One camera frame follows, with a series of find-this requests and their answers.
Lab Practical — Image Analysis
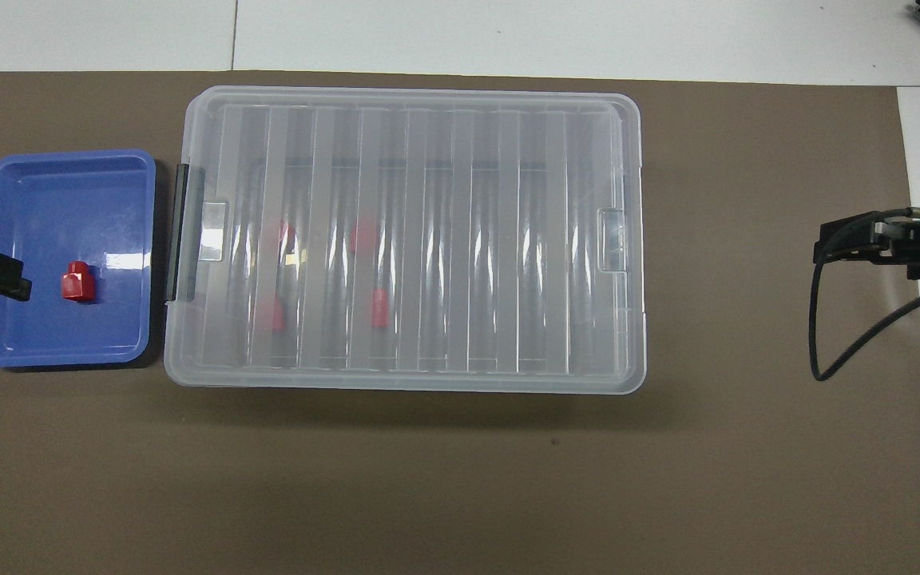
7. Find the blue plastic tray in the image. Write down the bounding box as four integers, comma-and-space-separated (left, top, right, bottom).
0, 149, 157, 369

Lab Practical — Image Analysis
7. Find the black box latch handle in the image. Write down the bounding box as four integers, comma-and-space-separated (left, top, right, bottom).
166, 164, 205, 303

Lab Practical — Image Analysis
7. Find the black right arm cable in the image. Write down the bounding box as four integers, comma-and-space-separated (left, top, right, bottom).
808, 205, 920, 383

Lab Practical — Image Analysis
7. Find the clear plastic storage box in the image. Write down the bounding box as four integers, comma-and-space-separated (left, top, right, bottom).
163, 85, 647, 395

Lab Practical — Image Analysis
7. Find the clear ribbed plastic lid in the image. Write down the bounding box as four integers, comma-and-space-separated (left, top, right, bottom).
185, 85, 643, 394

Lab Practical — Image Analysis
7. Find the brown paper table mat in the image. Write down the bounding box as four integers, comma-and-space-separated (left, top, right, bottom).
0, 70, 920, 575

